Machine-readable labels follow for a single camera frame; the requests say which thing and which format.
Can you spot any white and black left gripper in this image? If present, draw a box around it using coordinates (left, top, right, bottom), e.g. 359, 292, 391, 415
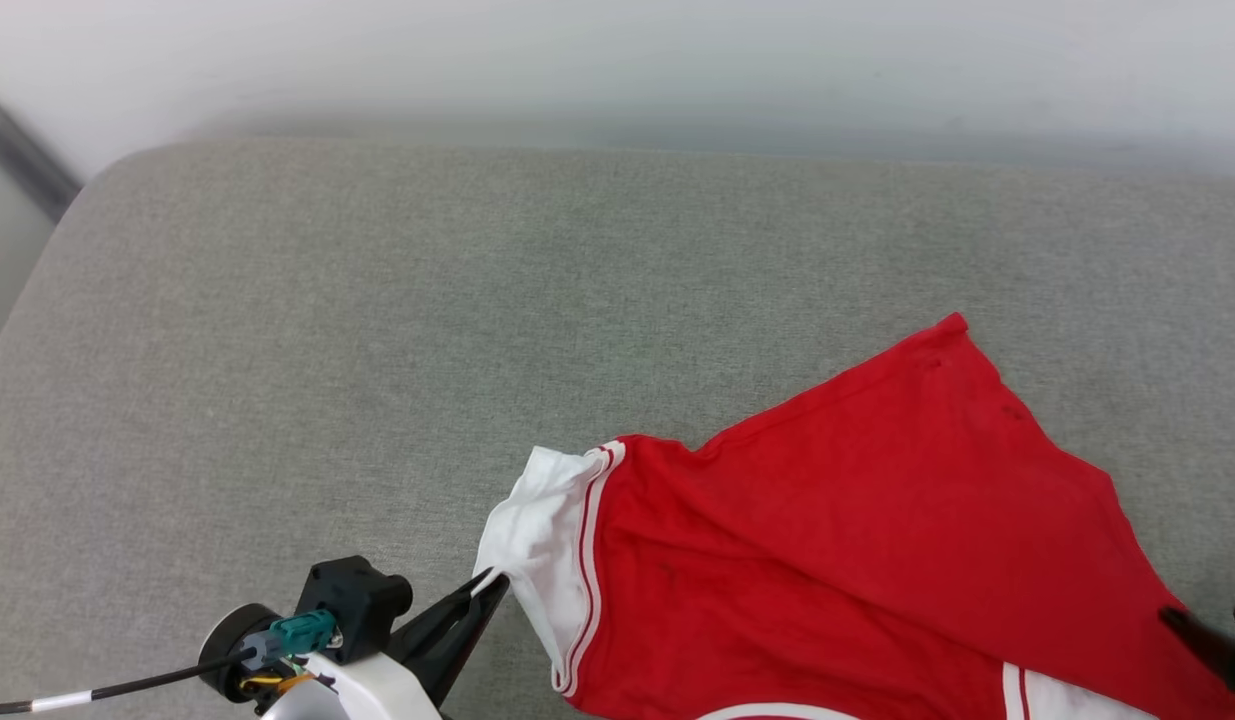
198, 571, 511, 720

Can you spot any red garment with white trim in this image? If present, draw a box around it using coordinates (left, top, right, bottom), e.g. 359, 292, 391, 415
473, 312, 1235, 720

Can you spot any grey metal frame strip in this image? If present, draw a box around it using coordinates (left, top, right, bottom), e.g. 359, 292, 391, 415
0, 80, 84, 223

